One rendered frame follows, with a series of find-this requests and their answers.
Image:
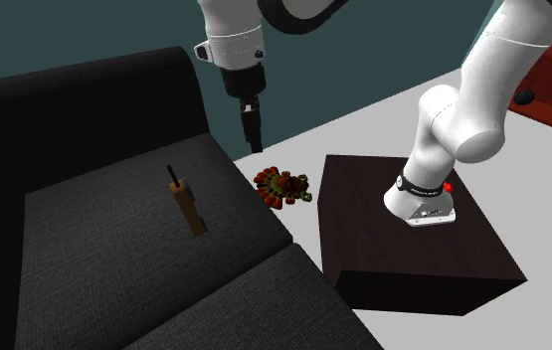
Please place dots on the red and green turkey toy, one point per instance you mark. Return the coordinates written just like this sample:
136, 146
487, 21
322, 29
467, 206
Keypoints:
283, 187

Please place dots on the dark brown robot stand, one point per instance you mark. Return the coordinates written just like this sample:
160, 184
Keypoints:
401, 247

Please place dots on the brown handset with black antenna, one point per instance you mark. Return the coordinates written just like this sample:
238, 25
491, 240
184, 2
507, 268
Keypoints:
189, 206

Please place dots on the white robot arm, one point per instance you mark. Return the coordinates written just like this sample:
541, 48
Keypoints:
479, 92

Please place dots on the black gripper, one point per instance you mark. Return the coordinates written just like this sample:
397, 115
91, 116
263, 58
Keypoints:
243, 81

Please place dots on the dark grey sofa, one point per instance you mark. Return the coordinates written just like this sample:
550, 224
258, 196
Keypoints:
110, 242

